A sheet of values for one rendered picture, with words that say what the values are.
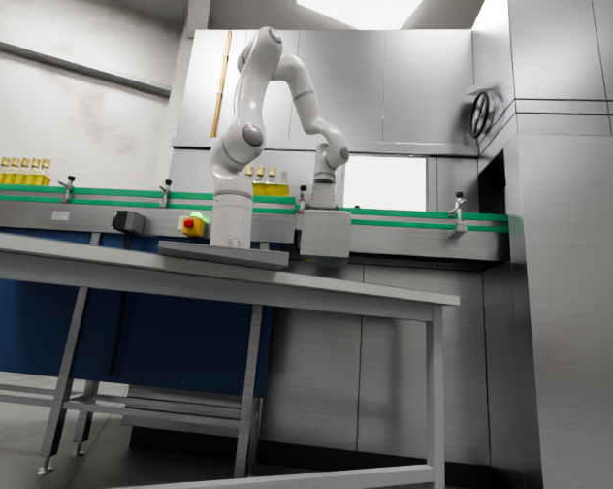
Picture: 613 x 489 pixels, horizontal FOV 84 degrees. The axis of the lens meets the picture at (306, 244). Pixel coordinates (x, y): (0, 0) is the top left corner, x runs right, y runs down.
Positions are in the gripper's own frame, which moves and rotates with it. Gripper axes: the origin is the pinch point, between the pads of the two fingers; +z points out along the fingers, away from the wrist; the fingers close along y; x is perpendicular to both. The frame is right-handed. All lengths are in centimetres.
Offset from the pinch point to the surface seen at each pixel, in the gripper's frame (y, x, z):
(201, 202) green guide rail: 53, -14, -11
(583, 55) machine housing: -103, -3, -80
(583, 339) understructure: -91, -3, 35
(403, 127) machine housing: -38, -41, -68
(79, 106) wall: 277, -183, -173
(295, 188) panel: 16, -39, -30
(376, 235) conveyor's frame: -23.4, -20.4, -2.2
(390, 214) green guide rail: -29.3, -22.1, -12.4
